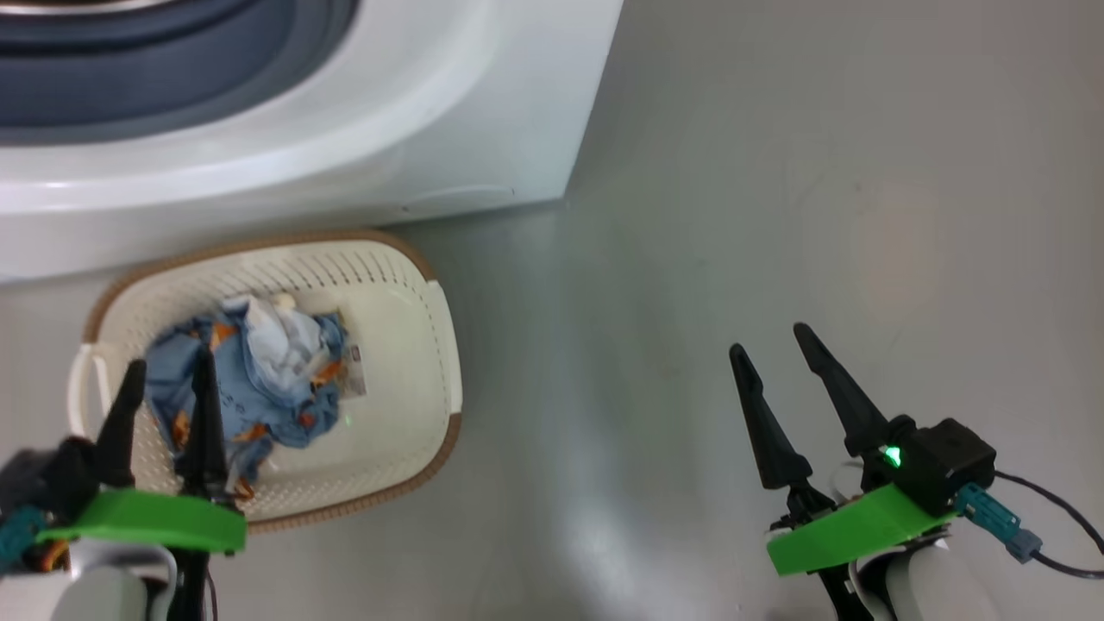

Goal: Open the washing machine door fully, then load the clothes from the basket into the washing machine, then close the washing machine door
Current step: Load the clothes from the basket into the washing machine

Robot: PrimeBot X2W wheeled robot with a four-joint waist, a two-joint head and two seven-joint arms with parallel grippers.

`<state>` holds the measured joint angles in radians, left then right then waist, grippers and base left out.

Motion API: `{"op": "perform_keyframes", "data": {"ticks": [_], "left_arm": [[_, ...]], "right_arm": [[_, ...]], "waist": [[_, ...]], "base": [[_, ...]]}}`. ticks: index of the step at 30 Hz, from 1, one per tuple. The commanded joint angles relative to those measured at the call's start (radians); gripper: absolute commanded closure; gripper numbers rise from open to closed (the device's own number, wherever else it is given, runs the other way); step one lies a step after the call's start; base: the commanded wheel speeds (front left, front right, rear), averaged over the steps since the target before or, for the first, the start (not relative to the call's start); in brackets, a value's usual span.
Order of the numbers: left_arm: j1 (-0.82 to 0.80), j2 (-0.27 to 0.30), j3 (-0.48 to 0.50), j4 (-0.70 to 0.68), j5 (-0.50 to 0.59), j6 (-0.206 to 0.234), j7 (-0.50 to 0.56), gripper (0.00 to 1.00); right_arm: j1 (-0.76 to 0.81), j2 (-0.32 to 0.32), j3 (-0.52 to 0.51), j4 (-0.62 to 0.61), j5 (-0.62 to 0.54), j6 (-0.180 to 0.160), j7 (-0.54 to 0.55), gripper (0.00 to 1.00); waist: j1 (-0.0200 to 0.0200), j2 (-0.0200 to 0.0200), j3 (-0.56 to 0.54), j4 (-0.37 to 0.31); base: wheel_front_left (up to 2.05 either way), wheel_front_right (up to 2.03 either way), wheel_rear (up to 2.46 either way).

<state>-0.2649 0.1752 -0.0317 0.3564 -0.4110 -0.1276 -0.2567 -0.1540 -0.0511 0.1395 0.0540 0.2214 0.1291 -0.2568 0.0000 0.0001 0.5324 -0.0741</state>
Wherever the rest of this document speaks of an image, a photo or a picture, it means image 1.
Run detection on teal left cable connector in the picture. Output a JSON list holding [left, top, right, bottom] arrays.
[[0, 505, 48, 574]]

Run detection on teal cable connector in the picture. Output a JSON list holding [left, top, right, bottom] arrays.
[[0, 505, 48, 574], [953, 481, 1044, 563]]

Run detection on white front-load washing machine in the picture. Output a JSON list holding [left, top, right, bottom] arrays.
[[0, 0, 624, 284]]

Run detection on cream laundry basket brown rim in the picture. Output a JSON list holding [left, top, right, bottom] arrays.
[[67, 229, 464, 534]]

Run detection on basket product label sticker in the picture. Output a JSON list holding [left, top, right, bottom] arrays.
[[332, 310, 368, 398]]

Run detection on blue bear print garment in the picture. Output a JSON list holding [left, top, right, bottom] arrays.
[[142, 293, 350, 501]]

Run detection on teal right cable connector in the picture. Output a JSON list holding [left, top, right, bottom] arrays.
[[953, 481, 1044, 563]]

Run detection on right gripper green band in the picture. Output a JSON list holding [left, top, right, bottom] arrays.
[[729, 322, 958, 621]]

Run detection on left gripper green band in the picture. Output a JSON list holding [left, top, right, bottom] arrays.
[[34, 344, 249, 555]]

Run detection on grey rubber door gasket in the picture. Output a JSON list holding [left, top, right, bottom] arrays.
[[0, 0, 361, 146]]

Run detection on black right camera cable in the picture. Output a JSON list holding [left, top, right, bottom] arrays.
[[992, 470, 1104, 580]]

